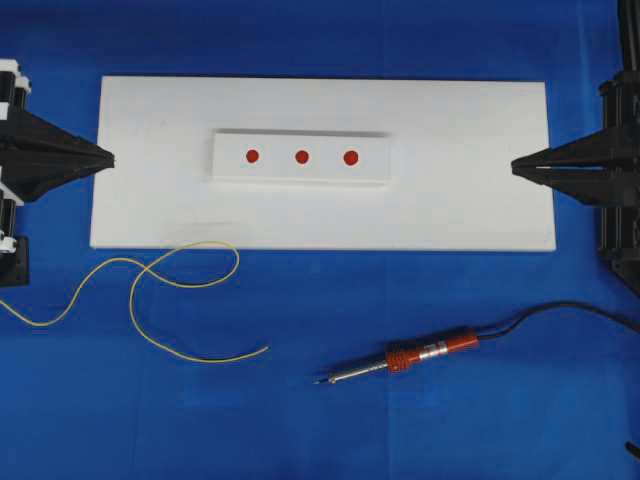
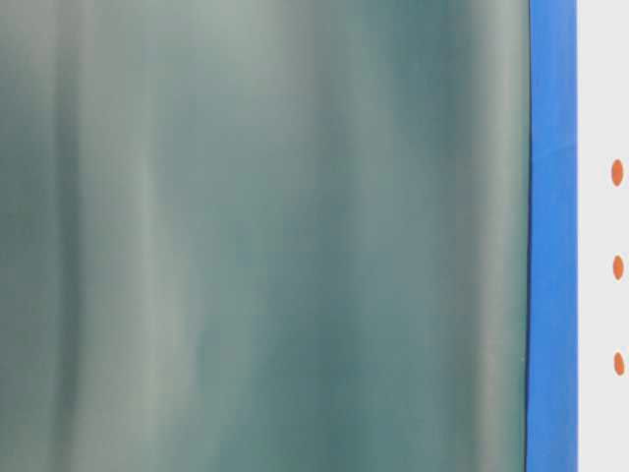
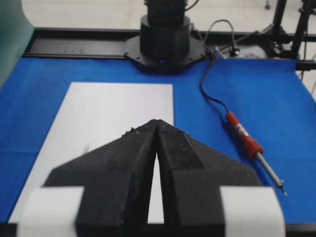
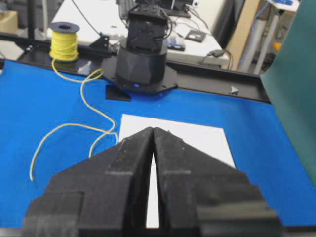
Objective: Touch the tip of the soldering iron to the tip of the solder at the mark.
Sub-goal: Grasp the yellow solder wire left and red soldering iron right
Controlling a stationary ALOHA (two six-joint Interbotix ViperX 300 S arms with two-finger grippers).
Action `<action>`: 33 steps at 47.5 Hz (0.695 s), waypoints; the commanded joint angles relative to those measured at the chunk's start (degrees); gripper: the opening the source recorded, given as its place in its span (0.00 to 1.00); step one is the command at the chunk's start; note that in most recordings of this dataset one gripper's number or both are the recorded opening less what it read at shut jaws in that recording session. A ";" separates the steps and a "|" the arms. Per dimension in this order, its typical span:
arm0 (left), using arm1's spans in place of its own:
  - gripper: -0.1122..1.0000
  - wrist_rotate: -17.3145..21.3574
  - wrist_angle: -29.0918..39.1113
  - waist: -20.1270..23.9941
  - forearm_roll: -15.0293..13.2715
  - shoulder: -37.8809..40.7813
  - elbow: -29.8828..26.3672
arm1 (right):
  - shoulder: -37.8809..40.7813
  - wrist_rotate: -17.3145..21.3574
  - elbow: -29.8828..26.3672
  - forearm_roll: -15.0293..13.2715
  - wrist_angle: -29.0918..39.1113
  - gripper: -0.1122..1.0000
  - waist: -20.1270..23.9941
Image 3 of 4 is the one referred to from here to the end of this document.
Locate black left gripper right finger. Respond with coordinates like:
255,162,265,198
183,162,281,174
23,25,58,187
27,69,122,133
157,119,286,237

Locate red handled soldering iron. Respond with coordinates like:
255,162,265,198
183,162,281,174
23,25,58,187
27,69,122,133
225,112,287,196

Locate white paper sheet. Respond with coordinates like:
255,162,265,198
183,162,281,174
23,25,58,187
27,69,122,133
9,82,174,223

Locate black soldering iron cable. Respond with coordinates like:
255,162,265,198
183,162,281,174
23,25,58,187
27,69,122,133
199,20,236,117

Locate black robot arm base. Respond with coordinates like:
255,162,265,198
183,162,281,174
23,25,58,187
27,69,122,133
124,0,205,71

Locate black frame stand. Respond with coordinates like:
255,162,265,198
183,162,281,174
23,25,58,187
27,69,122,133
234,0,316,71

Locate green backdrop cloth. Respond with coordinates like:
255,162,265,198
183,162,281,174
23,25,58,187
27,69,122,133
0,0,34,86

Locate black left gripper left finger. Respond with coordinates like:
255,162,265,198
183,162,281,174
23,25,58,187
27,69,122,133
17,119,158,237

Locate blue table mat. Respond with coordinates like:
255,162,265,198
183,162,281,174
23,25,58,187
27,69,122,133
0,58,316,223

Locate black aluminium rail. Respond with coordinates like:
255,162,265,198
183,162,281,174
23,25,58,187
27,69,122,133
22,28,140,59

